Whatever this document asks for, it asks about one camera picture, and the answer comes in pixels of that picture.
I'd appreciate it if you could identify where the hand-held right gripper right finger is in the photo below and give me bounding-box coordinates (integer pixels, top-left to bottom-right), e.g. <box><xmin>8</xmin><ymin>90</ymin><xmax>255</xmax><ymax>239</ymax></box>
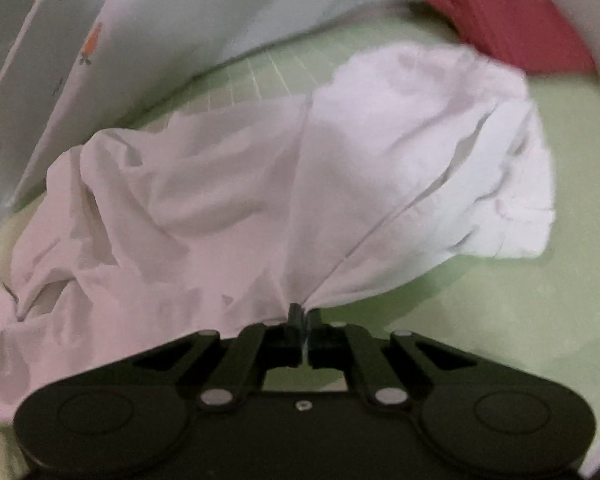
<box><xmin>306</xmin><ymin>308</ymin><xmax>482</xmax><ymax>408</ymax></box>

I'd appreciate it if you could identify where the red cloth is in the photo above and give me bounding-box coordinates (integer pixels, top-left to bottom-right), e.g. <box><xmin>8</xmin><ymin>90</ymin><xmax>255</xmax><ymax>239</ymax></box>
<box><xmin>424</xmin><ymin>0</ymin><xmax>599</xmax><ymax>77</ymax></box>

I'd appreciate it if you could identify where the white garment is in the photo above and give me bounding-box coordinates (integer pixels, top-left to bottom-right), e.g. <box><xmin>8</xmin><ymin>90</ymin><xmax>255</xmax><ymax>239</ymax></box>
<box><xmin>0</xmin><ymin>41</ymin><xmax>557</xmax><ymax>427</ymax></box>

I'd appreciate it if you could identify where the light blue carrot-print sheet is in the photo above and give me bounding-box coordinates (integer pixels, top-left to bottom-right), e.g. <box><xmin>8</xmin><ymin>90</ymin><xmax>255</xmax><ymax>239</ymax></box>
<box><xmin>0</xmin><ymin>0</ymin><xmax>486</xmax><ymax>231</ymax></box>

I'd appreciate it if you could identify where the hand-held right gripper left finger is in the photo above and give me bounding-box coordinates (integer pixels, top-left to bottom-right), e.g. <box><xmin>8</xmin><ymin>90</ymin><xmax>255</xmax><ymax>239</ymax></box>
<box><xmin>129</xmin><ymin>303</ymin><xmax>302</xmax><ymax>409</ymax></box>

